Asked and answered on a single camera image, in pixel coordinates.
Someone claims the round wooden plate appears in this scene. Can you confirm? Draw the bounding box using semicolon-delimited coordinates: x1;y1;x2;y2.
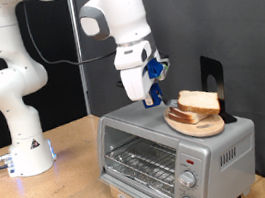
162;98;227;144

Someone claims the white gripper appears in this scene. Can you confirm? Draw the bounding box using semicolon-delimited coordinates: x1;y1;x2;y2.
111;37;168;113

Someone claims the white bread slice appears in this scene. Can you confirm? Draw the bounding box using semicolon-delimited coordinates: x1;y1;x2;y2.
175;85;223;121

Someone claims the black metal bookend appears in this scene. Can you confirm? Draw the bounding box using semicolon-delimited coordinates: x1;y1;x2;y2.
196;51;238;128

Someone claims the vertical metal pole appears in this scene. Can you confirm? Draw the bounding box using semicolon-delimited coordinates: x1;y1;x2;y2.
66;0;92;117

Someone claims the silver toaster oven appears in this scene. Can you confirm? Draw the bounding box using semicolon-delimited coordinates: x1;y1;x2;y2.
88;83;265;198

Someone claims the wire oven rack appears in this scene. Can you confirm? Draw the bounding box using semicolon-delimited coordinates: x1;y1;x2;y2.
102;132;184;198

